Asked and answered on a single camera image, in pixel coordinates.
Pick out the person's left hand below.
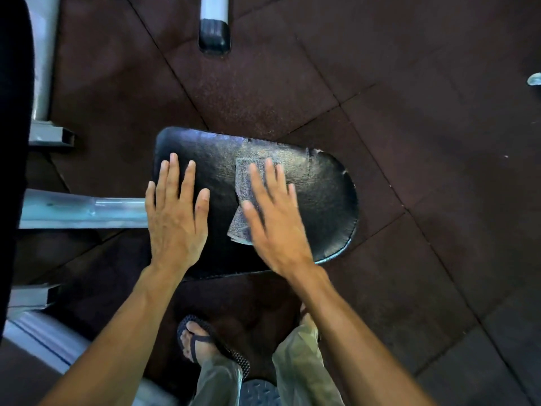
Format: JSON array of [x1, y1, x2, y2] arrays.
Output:
[[145, 152, 211, 271]]

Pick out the person's right hand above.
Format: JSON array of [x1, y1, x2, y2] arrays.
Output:
[[241, 158, 316, 277]]

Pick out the worn black rounded seat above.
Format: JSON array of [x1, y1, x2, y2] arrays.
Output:
[[152, 126, 360, 280]]

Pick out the grey cleaning cloth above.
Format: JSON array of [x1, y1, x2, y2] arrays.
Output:
[[227, 157, 285, 246]]

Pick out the person's left forearm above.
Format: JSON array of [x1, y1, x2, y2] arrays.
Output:
[[38, 264, 189, 406]]

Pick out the person's right forearm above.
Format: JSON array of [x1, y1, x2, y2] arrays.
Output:
[[289, 262, 436, 406]]

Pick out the person's left foot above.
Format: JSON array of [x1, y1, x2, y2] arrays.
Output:
[[180, 321, 220, 367]]

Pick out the black flip-flop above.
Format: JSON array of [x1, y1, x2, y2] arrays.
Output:
[[176, 315, 251, 380]]

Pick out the olive green trousers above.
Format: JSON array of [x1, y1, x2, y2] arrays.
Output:
[[188, 316, 345, 406]]

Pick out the black textured foot plate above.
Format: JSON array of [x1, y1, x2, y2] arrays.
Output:
[[238, 378, 283, 406]]

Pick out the black upright pad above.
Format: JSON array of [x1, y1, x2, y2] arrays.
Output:
[[0, 0, 36, 334]]

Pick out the pale grey machine frame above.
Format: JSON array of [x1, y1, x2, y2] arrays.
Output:
[[0, 0, 178, 406]]

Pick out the grey post black cap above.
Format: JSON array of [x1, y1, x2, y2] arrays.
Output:
[[198, 0, 232, 55]]

